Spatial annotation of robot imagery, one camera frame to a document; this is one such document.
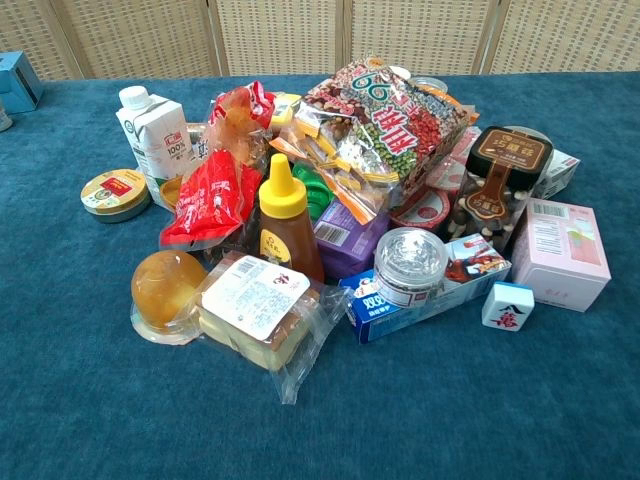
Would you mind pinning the purple box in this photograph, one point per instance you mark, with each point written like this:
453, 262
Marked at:
345, 237

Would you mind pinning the honey bottle yellow cap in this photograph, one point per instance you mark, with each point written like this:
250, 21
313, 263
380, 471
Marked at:
288, 225

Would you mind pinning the green plastic lid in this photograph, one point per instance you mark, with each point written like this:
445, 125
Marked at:
312, 187

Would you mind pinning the orange yellow snack packet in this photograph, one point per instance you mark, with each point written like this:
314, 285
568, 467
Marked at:
330, 160

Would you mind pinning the bagged sliced bread cake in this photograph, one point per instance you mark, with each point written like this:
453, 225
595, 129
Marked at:
262, 312

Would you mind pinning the clear round plastic jar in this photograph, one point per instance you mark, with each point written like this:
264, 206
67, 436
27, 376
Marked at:
411, 265

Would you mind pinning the red snack packet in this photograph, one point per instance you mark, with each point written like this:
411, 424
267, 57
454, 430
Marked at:
212, 200

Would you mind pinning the mixed beans grain bag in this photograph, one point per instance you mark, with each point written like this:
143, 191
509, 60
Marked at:
380, 120

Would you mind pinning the clear red candy bag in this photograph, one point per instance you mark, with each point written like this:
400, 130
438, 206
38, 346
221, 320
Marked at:
240, 117

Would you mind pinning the blue table cloth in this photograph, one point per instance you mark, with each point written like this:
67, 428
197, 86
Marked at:
320, 390

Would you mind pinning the pink white package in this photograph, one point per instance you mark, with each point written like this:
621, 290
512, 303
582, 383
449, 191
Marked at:
452, 167

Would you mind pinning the blue spiderman toothpaste box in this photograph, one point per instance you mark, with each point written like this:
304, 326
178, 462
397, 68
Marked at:
470, 280

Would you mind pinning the amber jelly dome cup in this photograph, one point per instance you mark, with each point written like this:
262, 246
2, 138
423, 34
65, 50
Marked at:
165, 292

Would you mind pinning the mushroom chocolate jar brown lid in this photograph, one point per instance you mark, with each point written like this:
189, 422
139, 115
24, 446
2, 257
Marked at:
495, 190

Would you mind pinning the clear jar behind bag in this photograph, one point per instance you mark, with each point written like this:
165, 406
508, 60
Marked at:
431, 84

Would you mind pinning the white coconut water carton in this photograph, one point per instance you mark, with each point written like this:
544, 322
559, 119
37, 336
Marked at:
152, 137

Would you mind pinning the mahjong tile block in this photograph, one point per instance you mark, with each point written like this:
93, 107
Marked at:
507, 306

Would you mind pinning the woven folding screen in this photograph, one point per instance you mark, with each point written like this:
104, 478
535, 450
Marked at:
320, 35

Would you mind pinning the round green gold tin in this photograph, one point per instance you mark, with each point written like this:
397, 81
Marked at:
114, 194

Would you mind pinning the pink carton box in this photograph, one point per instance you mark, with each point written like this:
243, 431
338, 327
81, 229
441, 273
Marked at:
562, 250

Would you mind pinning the white box teal print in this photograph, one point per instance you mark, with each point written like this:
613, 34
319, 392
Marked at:
557, 172

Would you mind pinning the light blue box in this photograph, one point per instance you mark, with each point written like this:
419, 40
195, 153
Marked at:
19, 82

